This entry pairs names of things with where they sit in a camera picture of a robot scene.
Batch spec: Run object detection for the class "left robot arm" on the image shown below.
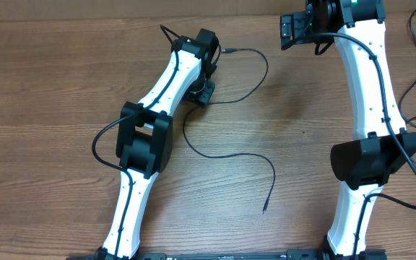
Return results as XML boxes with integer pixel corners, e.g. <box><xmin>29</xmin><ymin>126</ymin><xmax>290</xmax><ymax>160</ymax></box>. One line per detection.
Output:
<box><xmin>93</xmin><ymin>27</ymin><xmax>220</xmax><ymax>259</ymax></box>

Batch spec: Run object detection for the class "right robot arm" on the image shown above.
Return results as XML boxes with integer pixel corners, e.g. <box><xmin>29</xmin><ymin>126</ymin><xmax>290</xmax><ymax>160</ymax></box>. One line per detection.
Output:
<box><xmin>280</xmin><ymin>0</ymin><xmax>416</xmax><ymax>259</ymax></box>

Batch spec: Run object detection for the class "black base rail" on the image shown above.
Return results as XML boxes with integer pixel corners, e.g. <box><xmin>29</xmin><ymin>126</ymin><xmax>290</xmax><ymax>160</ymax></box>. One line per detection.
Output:
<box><xmin>66</xmin><ymin>248</ymin><xmax>387</xmax><ymax>260</ymax></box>

